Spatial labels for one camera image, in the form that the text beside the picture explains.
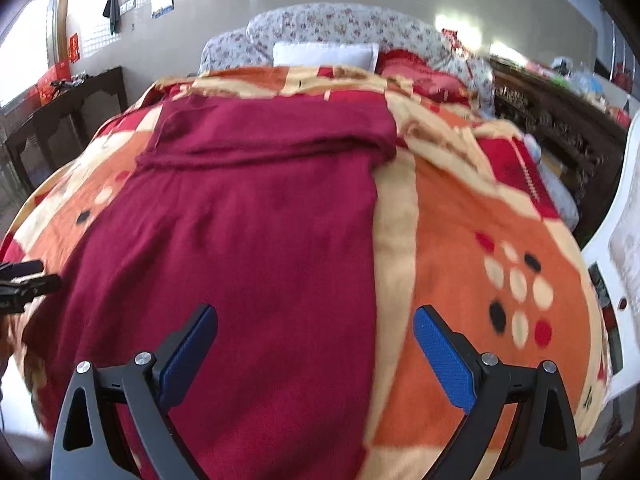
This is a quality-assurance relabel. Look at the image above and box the dark wooden side table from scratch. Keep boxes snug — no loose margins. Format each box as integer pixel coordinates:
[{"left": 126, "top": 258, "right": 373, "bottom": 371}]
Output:
[{"left": 2, "top": 66, "right": 128, "bottom": 193}]

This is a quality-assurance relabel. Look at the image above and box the red ruffled pillow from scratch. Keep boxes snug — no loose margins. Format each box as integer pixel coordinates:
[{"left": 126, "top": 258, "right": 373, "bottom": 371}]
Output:
[{"left": 375, "top": 49, "right": 473, "bottom": 106}]

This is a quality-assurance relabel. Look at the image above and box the dark carved wooden cabinet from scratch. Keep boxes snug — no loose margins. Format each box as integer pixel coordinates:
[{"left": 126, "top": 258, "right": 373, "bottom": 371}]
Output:
[{"left": 487, "top": 55, "right": 633, "bottom": 246}]

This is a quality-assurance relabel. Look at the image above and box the pastel plush toy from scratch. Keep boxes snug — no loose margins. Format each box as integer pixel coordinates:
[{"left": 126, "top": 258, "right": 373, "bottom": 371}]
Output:
[{"left": 522, "top": 132, "right": 545, "bottom": 162}]

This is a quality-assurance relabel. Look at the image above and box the red gift box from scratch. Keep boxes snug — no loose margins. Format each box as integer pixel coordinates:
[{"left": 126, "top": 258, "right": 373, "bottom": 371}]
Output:
[{"left": 37, "top": 58, "right": 73, "bottom": 106}]

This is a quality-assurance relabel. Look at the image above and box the floral bed sheet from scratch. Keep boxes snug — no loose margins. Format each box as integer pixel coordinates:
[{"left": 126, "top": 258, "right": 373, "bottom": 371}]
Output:
[{"left": 537, "top": 157, "right": 581, "bottom": 228}]

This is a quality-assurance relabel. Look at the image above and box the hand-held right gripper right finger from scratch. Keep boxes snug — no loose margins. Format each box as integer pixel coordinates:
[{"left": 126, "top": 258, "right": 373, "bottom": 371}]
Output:
[{"left": 413, "top": 304, "right": 583, "bottom": 480}]

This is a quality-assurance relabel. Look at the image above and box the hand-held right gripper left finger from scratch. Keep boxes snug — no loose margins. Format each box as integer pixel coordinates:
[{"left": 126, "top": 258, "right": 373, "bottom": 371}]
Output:
[{"left": 50, "top": 304, "right": 219, "bottom": 480}]

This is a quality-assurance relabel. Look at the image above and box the dark hanging cloth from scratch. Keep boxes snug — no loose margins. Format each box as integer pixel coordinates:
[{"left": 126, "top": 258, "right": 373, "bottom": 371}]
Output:
[{"left": 102, "top": 0, "right": 122, "bottom": 36}]

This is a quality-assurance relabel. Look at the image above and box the maroon knit garment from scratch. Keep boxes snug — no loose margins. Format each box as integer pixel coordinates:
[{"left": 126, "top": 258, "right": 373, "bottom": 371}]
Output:
[{"left": 22, "top": 87, "right": 398, "bottom": 480}]

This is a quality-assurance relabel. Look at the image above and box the orange red checked blanket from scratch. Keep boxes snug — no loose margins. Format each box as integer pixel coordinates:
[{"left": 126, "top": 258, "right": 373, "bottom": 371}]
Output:
[{"left": 0, "top": 65, "right": 613, "bottom": 480}]

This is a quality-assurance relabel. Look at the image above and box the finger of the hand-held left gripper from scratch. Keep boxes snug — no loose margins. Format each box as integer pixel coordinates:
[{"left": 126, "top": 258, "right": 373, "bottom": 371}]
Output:
[
  {"left": 0, "top": 259, "right": 44, "bottom": 281},
  {"left": 0, "top": 274, "right": 63, "bottom": 316}
]

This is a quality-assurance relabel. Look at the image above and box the white pillow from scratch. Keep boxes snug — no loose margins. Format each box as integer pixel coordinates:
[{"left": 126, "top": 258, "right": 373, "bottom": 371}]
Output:
[{"left": 272, "top": 41, "right": 381, "bottom": 71}]

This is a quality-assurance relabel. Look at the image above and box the floral padded headboard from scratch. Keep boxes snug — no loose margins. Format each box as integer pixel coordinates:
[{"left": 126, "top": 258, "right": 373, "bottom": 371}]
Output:
[{"left": 199, "top": 2, "right": 496, "bottom": 116}]

